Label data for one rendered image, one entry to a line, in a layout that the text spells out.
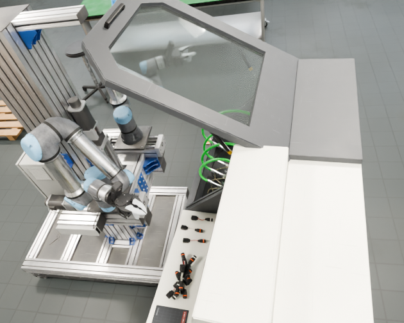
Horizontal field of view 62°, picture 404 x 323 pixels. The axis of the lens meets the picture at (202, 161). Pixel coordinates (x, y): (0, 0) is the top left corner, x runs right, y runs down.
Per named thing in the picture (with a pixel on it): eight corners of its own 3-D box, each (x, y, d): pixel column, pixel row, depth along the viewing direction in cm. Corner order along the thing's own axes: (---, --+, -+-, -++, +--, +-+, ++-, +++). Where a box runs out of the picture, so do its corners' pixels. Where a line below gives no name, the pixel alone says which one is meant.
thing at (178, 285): (179, 254, 173) (176, 249, 169) (198, 257, 170) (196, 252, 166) (165, 298, 159) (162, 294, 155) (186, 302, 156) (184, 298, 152)
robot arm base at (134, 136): (119, 145, 228) (113, 134, 221) (126, 129, 238) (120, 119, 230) (140, 144, 225) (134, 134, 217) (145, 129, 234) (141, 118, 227)
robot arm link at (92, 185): (98, 183, 159) (91, 172, 153) (114, 191, 154) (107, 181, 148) (86, 195, 155) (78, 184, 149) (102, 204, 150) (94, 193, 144)
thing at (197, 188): (211, 148, 246) (208, 132, 234) (217, 148, 245) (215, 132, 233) (190, 220, 208) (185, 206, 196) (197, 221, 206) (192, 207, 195)
